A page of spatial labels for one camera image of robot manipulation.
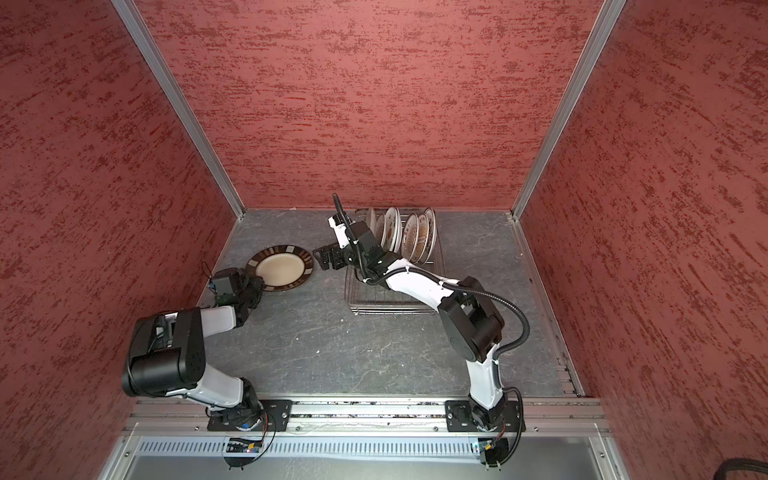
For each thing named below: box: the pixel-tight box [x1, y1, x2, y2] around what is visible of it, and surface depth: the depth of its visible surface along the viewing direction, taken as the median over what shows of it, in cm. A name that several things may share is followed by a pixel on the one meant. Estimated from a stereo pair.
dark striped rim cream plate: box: [245, 244, 314, 292], surface depth 105 cm
